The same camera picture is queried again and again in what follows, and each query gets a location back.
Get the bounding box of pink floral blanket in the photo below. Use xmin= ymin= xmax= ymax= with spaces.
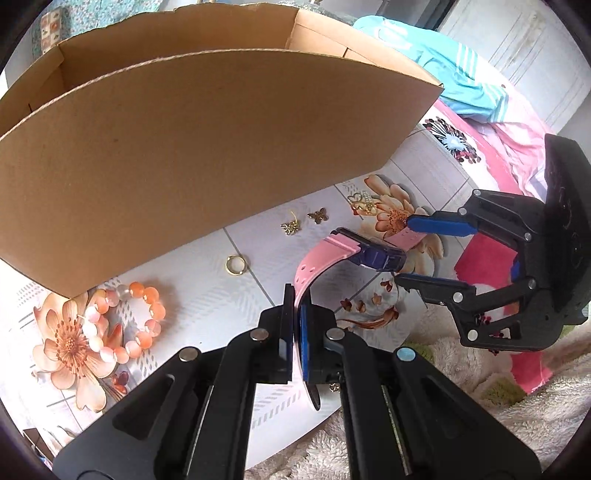
xmin=420 ymin=99 xmax=591 ymax=394

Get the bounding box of pink wrist watch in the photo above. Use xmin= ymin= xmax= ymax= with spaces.
xmin=294 ymin=224 xmax=428 ymax=411

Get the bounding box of white wooden wardrobe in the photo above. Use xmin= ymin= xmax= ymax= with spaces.
xmin=438 ymin=0 xmax=583 ymax=134

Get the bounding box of teal floral cloth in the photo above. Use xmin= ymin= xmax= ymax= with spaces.
xmin=60 ymin=0 xmax=162 ymax=29

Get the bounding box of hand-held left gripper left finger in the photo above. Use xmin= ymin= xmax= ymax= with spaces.
xmin=52 ymin=284 xmax=296 ymax=480

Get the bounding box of orange pink bead bracelet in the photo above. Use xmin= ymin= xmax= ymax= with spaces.
xmin=83 ymin=281 xmax=167 ymax=365

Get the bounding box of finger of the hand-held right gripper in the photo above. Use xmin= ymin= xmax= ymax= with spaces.
xmin=405 ymin=188 xmax=549 ymax=246
xmin=394 ymin=272 xmax=574 ymax=352

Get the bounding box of teal striped garment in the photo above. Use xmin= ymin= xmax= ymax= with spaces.
xmin=353 ymin=15 xmax=509 ymax=121

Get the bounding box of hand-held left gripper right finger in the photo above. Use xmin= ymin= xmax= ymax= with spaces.
xmin=298 ymin=300 xmax=541 ymax=480

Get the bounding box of butterfly outline pendant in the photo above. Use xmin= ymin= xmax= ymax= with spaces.
xmin=347 ymin=189 xmax=377 ymax=217

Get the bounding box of brown cardboard box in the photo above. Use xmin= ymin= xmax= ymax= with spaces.
xmin=0 ymin=4 xmax=445 ymax=300

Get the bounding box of gold flower hook earring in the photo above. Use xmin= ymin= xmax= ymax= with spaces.
xmin=281 ymin=210 xmax=303 ymax=236

